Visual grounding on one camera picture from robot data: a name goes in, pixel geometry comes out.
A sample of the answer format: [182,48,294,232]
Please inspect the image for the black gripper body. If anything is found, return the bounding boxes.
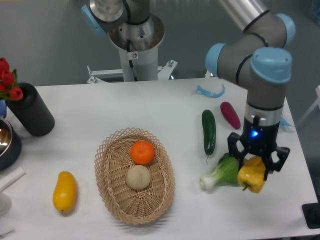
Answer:
[240,103,283,158]

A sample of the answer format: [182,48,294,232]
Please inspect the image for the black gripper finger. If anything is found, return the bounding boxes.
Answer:
[227,132,250,171]
[260,146,291,181]

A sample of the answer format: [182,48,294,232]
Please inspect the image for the yellow bell pepper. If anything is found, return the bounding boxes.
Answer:
[237,156,266,193]

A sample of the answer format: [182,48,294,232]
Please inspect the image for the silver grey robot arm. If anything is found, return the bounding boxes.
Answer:
[81,0,296,175]

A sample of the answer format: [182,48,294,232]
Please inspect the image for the purple sweet potato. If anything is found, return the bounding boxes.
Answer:
[220,101,241,130]

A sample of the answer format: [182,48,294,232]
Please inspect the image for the tangled blue tape ribbon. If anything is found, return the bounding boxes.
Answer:
[279,116,296,128]

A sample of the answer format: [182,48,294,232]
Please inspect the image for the green cucumber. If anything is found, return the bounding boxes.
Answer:
[201,109,217,162]

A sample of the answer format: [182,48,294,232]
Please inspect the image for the green bok choy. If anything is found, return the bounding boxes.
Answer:
[199,152,239,191]

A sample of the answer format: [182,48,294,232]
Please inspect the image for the blue tape strip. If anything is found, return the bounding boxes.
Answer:
[194,85,226,99]

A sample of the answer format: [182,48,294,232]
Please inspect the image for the black device at edge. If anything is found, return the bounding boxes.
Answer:
[301,202,320,229]

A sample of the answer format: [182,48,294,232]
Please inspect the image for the orange fruit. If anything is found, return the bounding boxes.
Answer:
[130,140,155,165]

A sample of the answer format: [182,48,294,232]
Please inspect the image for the white steamed bun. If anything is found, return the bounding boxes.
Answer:
[125,165,151,190]

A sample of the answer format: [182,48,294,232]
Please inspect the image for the woven wicker basket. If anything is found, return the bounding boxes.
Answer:
[94,127,175,225]

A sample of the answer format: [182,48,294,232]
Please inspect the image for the yellow mango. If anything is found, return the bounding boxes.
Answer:
[52,171,77,212]

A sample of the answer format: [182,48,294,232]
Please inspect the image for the black cylindrical vase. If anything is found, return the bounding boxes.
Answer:
[5,82,55,137]

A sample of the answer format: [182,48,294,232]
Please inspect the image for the dark metal bowl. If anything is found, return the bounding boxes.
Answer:
[0,117,22,171]

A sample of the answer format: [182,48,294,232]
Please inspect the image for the red tulip bouquet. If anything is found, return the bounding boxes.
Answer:
[0,57,24,101]

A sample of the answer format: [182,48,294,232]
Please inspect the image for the white metal base frame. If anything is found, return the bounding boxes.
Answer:
[86,59,215,84]

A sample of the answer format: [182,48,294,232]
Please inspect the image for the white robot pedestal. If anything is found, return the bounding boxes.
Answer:
[118,47,158,82]

